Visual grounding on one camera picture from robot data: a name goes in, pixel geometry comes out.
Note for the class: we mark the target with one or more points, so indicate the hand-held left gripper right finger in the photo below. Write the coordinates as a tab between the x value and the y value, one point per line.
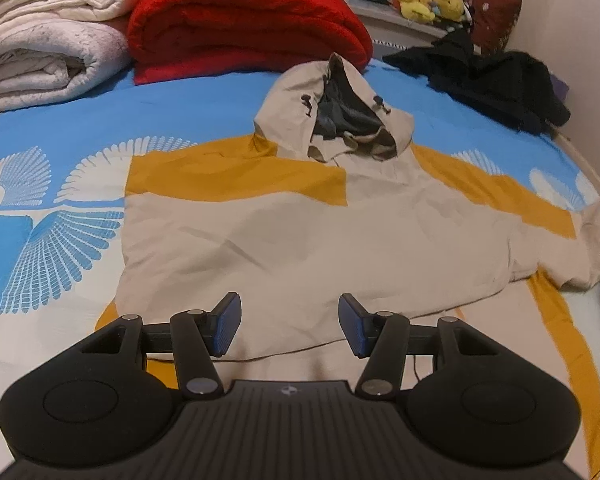
352	324

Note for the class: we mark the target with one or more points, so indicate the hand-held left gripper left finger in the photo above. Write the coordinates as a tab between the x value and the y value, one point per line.
227	324

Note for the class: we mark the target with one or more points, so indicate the beige and yellow hooded jacket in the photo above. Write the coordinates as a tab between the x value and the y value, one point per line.
300	240

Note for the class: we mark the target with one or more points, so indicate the black clothes pile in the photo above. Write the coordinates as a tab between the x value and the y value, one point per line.
490	77

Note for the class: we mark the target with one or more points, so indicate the red folded blanket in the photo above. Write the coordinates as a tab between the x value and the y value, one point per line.
245	20

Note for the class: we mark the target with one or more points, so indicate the dark red cushion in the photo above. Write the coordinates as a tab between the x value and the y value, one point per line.
495	17

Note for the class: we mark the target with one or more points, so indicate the white folded blanket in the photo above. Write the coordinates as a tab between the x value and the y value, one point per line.
40	35

